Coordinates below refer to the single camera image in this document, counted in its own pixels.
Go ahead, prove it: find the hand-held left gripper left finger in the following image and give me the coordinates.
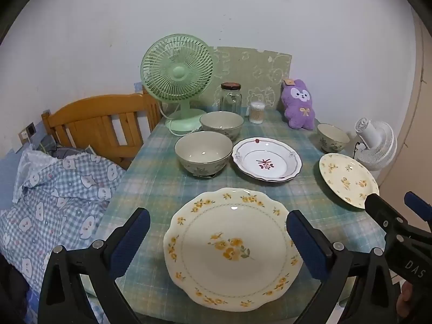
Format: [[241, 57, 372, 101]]
[[38, 207, 151, 324]]

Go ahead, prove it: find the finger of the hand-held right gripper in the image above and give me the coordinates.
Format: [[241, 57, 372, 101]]
[[404, 191, 432, 233], [364, 193, 410, 240]]

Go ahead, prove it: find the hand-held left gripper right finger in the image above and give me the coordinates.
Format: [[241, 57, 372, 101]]
[[286, 210, 400, 324]]

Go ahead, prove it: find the small yellow floral plate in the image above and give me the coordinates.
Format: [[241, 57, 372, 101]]
[[319, 153, 380, 210]]

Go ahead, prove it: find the large yellow floral plate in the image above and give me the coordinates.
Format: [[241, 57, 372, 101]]
[[163, 187, 304, 311]]

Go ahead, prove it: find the small green-rimmed leaf-print bowl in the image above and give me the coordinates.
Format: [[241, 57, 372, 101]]
[[316, 123, 350, 153]]

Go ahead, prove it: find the white plate with red pattern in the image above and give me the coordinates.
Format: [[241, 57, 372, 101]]
[[231, 137, 302, 183]]

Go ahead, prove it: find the large green-rimmed leaf-print bowl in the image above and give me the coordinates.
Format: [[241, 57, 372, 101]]
[[199, 111, 244, 141], [174, 131, 233, 178]]

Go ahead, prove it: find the person's right hand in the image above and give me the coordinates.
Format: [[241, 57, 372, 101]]
[[396, 282, 415, 316]]

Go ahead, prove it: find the white fan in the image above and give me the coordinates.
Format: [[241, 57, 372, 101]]
[[354, 117, 398, 171]]

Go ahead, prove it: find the plaid green tablecloth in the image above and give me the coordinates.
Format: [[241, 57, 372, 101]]
[[83, 106, 387, 324]]

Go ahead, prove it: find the blue checked printed blanket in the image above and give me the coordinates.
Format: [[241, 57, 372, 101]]
[[0, 148, 127, 324]]

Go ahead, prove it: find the beige door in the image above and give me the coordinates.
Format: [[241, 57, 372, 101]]
[[378, 10, 432, 210]]

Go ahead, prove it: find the grey cloth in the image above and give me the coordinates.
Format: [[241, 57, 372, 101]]
[[40, 138, 92, 159]]

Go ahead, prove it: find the purple plush bunny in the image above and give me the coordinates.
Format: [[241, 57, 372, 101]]
[[282, 79, 316, 130]]

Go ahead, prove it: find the cotton swab container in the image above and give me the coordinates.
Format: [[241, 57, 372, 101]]
[[249, 102, 266, 124]]

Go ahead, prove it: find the glass jar with dark lid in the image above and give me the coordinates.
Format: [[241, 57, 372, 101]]
[[220, 82, 243, 114]]

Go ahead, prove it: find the green desk fan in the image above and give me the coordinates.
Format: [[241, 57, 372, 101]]
[[140, 34, 215, 136]]

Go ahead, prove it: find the green patterned board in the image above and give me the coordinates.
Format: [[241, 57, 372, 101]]
[[212, 45, 292, 112]]

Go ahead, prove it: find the black fan cable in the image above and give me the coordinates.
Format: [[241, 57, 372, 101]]
[[353, 140, 367, 160]]

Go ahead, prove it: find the green fan power cable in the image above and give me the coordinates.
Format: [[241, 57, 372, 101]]
[[158, 103, 203, 136]]

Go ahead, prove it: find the wall socket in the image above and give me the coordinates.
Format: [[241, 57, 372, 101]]
[[18, 121, 37, 144]]

